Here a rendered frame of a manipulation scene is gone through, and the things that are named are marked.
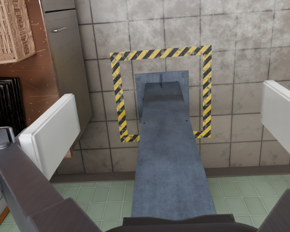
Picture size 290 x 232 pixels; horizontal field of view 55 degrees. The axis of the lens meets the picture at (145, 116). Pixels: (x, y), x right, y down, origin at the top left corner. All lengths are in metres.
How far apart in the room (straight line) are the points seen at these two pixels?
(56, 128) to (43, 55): 1.00
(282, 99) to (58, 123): 0.13
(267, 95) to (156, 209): 0.55
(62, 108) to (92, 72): 1.55
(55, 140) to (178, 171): 0.68
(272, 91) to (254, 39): 1.56
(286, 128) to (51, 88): 1.07
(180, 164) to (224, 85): 0.98
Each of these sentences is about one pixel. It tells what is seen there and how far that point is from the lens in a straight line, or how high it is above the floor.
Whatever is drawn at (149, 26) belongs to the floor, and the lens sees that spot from 1.64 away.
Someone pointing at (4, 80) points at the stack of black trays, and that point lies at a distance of 1.17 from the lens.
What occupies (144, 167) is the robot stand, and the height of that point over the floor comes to 0.92.
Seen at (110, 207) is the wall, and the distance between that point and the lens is 1.73.
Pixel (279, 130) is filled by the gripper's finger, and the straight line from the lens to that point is 0.18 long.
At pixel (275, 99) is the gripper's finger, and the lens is 0.18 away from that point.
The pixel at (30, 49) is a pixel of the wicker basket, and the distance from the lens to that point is 1.13.
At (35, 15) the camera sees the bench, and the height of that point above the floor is 0.58.
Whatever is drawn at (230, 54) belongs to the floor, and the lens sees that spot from 1.72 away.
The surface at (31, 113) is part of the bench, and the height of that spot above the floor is 0.58.
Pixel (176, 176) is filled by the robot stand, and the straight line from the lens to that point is 0.81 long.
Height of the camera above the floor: 1.64
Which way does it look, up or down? 67 degrees down
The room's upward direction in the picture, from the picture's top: 175 degrees counter-clockwise
